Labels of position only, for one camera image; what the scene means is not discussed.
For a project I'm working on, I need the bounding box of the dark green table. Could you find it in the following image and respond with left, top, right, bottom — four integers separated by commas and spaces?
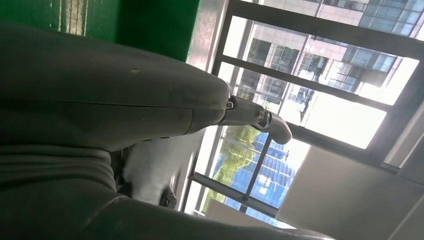
0, 0, 121, 45

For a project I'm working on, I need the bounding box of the green tree outside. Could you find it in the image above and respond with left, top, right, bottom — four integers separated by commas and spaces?
202, 125, 263, 213

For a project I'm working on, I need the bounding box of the beige office building outside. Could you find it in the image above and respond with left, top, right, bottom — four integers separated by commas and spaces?
223, 0, 424, 124

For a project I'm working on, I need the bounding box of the blue glass building outside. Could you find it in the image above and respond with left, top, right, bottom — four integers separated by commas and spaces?
225, 132, 296, 229

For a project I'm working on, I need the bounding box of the dark window frame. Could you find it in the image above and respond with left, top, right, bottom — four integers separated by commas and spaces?
178, 0, 424, 220

